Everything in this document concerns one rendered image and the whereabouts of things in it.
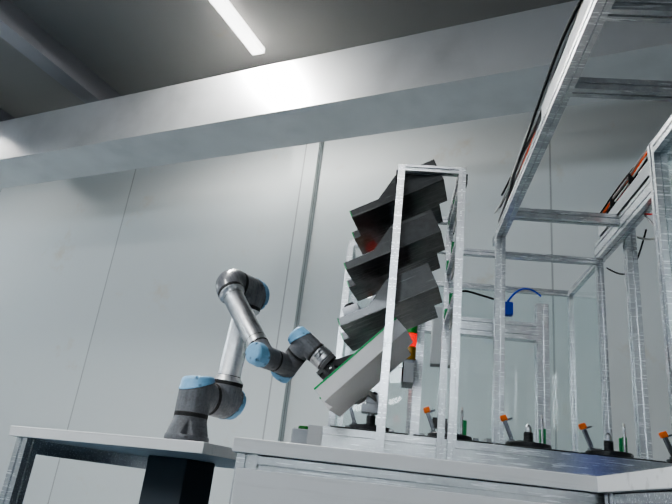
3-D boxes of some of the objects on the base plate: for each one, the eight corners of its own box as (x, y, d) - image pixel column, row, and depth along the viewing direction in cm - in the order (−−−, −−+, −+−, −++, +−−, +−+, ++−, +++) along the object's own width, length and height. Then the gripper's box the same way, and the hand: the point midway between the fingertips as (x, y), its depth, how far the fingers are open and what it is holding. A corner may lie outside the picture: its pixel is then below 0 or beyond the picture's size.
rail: (304, 459, 182) (308, 421, 186) (328, 473, 264) (331, 447, 268) (322, 461, 181) (326, 423, 185) (341, 475, 263) (343, 448, 267)
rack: (369, 458, 145) (395, 161, 174) (371, 466, 179) (392, 217, 208) (460, 468, 143) (470, 166, 172) (445, 475, 176) (456, 221, 206)
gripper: (317, 376, 214) (363, 419, 207) (314, 369, 203) (362, 414, 196) (334, 358, 216) (380, 400, 209) (332, 350, 205) (380, 394, 198)
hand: (374, 397), depth 204 cm, fingers closed on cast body, 4 cm apart
